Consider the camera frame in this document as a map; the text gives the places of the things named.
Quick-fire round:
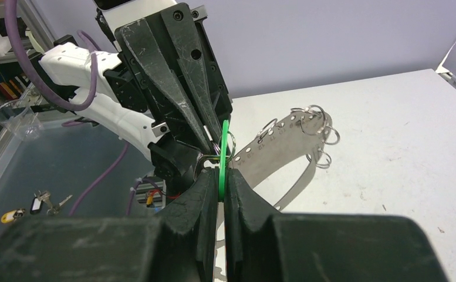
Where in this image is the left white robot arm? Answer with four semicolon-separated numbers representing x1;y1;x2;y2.
38;1;232;196

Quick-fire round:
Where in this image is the clear plastic cup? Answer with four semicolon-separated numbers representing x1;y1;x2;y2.
0;99;43;141

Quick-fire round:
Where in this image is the clear plastic storage bin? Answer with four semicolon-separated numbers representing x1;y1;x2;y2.
0;111;153;235

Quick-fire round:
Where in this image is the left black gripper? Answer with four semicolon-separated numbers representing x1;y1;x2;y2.
114;2;232;153

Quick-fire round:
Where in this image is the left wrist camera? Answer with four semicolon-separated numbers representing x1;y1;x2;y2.
94;0;177;32

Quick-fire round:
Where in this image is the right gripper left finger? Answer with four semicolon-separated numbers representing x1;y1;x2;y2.
0;169;219;281

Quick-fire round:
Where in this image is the metal crescent keyring plate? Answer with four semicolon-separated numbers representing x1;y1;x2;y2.
229;105;340;211

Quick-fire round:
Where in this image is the black tagged key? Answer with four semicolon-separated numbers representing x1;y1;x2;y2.
29;190;73;216

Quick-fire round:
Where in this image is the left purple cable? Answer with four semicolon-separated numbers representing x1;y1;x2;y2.
4;0;143;217

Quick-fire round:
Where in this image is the yellow tagged key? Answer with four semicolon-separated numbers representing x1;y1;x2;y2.
1;209;26;224

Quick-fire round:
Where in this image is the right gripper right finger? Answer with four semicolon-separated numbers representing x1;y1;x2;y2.
224;169;447;281

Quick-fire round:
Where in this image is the green tagged key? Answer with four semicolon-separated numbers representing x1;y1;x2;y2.
194;120;237;202

